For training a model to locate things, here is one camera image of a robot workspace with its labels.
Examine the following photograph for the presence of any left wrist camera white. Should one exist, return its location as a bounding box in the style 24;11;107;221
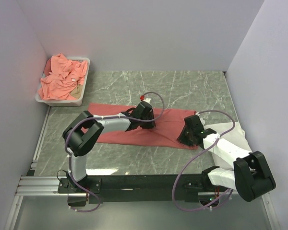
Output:
140;95;151;104

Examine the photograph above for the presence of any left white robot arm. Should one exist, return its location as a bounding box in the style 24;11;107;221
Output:
62;100;156;193

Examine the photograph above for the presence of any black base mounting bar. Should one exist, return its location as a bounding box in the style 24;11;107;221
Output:
57;174;230;205

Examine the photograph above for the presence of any white plastic laundry basket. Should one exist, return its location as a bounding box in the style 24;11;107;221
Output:
35;57;90;107

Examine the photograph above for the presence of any aluminium rail frame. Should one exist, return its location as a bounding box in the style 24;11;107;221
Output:
4;153;279;230

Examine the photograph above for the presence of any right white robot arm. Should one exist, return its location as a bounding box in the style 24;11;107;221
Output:
178;115;276;202

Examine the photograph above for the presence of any tan t-shirt in basket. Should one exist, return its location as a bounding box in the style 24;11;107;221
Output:
69;84;83;100

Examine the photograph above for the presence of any salmon pink t-shirt pile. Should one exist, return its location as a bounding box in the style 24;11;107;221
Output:
38;53;89;101

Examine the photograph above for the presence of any red t-shirt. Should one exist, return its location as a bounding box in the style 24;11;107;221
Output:
97;108;197;150

